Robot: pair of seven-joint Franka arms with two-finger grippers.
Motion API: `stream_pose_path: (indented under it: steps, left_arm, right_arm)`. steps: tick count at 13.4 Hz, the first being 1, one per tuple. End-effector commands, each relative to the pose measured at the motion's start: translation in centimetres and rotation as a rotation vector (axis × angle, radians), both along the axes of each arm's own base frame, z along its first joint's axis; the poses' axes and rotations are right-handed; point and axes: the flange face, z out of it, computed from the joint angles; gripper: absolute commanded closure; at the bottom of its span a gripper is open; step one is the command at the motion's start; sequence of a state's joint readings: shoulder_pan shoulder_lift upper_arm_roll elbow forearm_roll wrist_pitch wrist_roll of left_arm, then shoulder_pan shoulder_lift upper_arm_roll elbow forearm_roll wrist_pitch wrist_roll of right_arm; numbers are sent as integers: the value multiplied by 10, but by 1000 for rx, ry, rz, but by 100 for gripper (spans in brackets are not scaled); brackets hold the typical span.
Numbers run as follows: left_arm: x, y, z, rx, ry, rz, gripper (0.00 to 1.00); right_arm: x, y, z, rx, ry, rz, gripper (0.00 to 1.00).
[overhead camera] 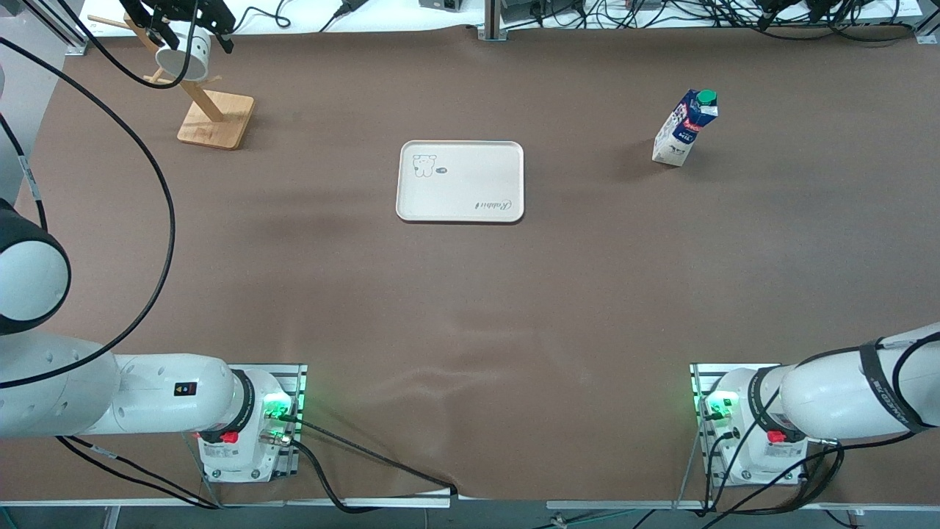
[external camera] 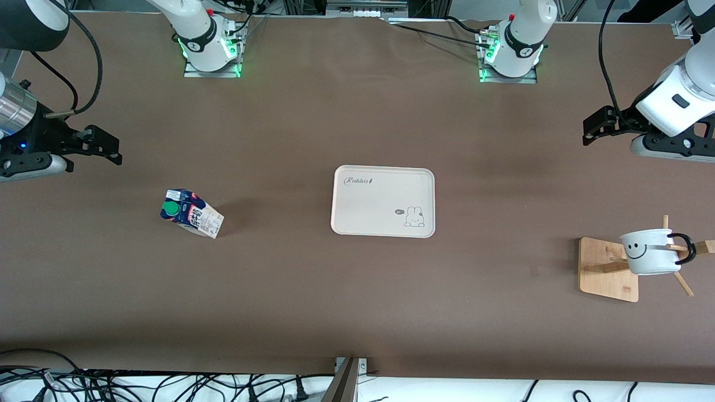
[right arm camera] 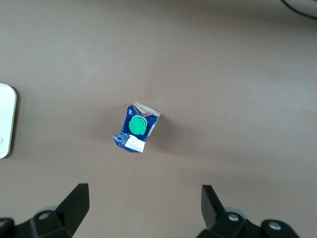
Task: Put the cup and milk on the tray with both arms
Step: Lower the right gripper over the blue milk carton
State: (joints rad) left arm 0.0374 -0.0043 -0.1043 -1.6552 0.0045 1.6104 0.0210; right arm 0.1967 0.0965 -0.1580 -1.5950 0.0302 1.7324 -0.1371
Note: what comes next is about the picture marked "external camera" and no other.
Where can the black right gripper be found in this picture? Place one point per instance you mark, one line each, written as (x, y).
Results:
(40, 137)

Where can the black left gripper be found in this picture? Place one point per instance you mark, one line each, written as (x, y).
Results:
(627, 122)

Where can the blue white milk carton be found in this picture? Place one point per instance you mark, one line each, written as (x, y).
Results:
(192, 215)

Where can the white smiley face cup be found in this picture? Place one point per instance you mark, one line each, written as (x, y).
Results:
(651, 257)

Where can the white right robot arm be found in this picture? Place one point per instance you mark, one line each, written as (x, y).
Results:
(195, 28)

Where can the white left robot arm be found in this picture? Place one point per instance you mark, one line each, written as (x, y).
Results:
(525, 33)

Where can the wooden cup stand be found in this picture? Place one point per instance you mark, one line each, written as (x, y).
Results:
(606, 285)

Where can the cream rabbit print tray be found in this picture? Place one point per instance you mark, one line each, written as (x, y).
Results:
(380, 204)

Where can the aluminium table edge profile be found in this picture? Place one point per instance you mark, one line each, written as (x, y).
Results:
(682, 29)

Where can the aluminium profile bar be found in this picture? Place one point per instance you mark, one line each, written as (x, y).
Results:
(343, 385)

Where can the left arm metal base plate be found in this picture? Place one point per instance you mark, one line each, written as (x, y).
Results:
(508, 80)

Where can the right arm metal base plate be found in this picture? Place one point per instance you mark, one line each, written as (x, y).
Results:
(212, 73)

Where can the grey metal rack frame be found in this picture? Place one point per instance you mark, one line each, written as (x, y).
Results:
(363, 8)

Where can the metal corner bracket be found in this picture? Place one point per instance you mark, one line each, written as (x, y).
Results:
(362, 365)

